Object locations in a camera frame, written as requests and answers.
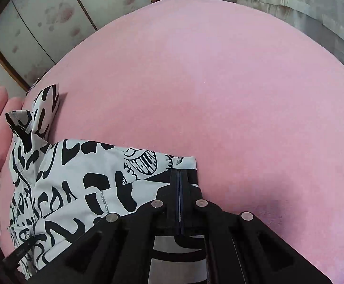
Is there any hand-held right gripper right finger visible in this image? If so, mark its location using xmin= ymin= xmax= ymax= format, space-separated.
xmin=180 ymin=169 xmax=333 ymax=284

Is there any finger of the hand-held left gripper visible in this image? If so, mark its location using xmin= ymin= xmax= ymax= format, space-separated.
xmin=0 ymin=234 xmax=39 ymax=273

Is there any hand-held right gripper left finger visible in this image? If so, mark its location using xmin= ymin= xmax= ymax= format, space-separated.
xmin=27 ymin=169 xmax=181 ymax=284

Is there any white black printed hooded jacket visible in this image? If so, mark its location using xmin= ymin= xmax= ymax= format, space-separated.
xmin=5 ymin=84 xmax=205 ymax=281

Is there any pink bed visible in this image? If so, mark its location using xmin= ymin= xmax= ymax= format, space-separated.
xmin=0 ymin=0 xmax=344 ymax=284

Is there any plain pink pillow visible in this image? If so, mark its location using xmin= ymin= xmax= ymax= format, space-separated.
xmin=0 ymin=96 xmax=24 ymax=178

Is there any floral sliding door wardrobe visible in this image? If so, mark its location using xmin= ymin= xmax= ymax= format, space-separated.
xmin=0 ymin=0 xmax=161 ymax=95

